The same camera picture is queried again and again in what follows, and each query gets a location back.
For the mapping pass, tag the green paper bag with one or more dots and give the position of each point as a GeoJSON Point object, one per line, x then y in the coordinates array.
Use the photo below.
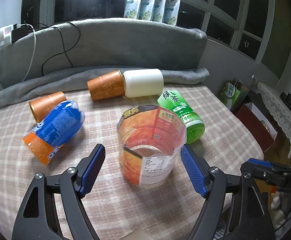
{"type": "Point", "coordinates": [233, 94]}

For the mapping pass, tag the orange paper cup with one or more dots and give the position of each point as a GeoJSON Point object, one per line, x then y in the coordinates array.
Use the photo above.
{"type": "Point", "coordinates": [107, 86]}
{"type": "Point", "coordinates": [41, 107]}

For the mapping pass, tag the grey blanket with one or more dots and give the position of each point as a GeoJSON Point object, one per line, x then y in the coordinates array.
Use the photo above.
{"type": "Point", "coordinates": [65, 57]}

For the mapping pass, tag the black power adapter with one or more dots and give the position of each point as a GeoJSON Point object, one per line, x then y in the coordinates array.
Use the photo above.
{"type": "Point", "coordinates": [19, 33]}

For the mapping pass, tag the plaid checkered mat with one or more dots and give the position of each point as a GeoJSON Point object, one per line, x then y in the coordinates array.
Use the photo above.
{"type": "Point", "coordinates": [114, 206]}

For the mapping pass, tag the green tea cup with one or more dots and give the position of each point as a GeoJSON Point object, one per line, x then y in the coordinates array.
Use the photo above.
{"type": "Point", "coordinates": [173, 100]}

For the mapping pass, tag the red cardboard box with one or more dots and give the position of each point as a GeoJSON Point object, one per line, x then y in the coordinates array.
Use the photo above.
{"type": "Point", "coordinates": [258, 125]}

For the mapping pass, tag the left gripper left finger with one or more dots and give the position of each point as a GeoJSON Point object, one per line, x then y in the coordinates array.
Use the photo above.
{"type": "Point", "coordinates": [37, 217]}

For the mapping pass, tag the white plastic cup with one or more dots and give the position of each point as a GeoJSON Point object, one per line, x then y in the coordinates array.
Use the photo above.
{"type": "Point", "coordinates": [143, 82]}

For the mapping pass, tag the white power strip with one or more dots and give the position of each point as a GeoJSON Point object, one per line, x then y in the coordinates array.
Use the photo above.
{"type": "Point", "coordinates": [6, 34]}

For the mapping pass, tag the white lace cloth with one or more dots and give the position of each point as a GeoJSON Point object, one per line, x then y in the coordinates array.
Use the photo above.
{"type": "Point", "coordinates": [275, 106]}

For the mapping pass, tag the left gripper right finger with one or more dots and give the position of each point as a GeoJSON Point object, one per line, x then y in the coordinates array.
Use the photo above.
{"type": "Point", "coordinates": [249, 217]}

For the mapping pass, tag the clear cup orange label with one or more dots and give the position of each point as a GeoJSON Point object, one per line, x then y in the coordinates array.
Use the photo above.
{"type": "Point", "coordinates": [150, 137]}

